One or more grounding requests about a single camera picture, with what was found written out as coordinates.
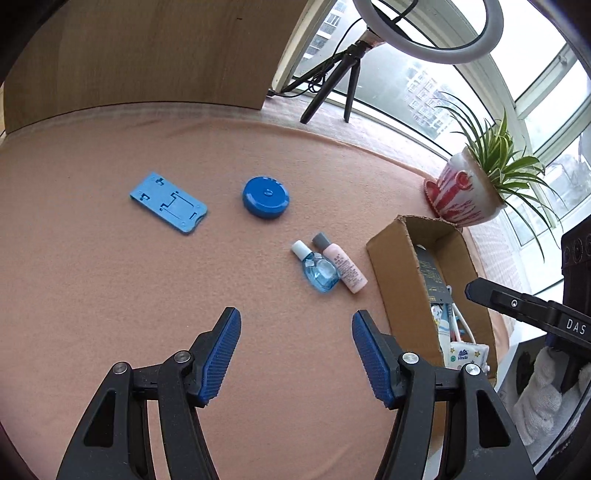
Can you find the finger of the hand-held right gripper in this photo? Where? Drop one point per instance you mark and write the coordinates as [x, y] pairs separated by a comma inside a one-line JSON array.
[[513, 303]]

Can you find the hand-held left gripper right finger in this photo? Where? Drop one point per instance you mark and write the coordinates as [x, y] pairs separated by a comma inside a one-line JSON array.
[[374, 360]]

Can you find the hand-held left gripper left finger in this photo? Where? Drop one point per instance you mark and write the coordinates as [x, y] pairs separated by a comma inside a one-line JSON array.
[[221, 355]]

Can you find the printed tissue pack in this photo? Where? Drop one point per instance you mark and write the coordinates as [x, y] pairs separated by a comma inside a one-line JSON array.
[[466, 355]]

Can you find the white sunscreen bottle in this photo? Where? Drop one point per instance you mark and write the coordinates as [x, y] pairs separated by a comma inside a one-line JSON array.
[[443, 332]]

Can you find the cardboard box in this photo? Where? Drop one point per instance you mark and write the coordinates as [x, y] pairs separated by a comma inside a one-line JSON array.
[[401, 286]]

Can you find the black card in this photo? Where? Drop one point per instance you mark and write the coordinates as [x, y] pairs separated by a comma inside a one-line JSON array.
[[431, 277]]

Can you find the small pink bottle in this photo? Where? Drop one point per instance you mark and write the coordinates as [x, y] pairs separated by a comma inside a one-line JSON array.
[[346, 272]]

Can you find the small blue glass bottle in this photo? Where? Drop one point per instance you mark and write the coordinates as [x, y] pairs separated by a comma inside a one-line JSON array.
[[323, 274]]

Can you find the person's right hand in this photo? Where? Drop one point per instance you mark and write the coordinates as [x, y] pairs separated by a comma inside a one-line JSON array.
[[540, 397]]

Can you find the checkered cloth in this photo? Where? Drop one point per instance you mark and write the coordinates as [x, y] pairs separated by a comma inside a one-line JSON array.
[[494, 249]]

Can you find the white and red flower pot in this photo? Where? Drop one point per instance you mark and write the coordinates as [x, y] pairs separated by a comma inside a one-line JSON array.
[[461, 189]]

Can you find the pink pot saucer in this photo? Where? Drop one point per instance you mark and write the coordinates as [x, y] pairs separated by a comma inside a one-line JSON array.
[[429, 191]]

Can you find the green spider plant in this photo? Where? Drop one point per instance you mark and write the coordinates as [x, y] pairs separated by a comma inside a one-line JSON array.
[[501, 152]]

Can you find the blue phone stand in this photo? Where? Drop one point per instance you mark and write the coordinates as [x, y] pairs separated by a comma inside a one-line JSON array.
[[166, 203]]

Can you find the blue round lid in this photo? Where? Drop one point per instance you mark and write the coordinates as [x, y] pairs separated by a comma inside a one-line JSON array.
[[267, 196]]

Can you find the black tripod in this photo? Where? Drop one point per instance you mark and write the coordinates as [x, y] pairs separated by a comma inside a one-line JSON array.
[[356, 53]]

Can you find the large laminate wooden board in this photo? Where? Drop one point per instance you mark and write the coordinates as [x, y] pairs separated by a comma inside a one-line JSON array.
[[138, 50]]

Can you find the white window frame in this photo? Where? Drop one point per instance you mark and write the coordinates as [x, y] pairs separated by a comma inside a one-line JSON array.
[[508, 78]]

